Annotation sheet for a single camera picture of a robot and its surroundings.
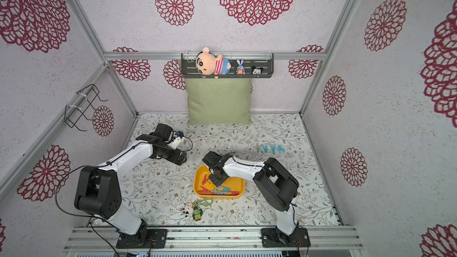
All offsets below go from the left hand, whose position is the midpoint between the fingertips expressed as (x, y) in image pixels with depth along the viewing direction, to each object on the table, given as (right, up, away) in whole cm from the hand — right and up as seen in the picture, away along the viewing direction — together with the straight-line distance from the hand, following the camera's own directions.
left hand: (177, 157), depth 90 cm
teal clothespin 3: (+56, +3, +13) cm, 58 cm away
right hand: (+20, -10, +1) cm, 22 cm away
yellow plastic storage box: (+29, -13, -1) cm, 31 cm away
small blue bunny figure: (+32, +44, 0) cm, 55 cm away
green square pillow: (+21, +30, +10) cm, 38 cm away
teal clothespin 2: (+52, +3, +13) cm, 53 cm away
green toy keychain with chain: (+12, -23, -11) cm, 28 cm away
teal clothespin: (+48, +3, +13) cm, 49 cm away
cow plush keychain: (+8, -21, -11) cm, 25 cm away
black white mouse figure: (+40, +45, +2) cm, 60 cm away
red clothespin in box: (+14, -11, 0) cm, 18 cm away
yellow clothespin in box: (+17, -13, -3) cm, 22 cm away
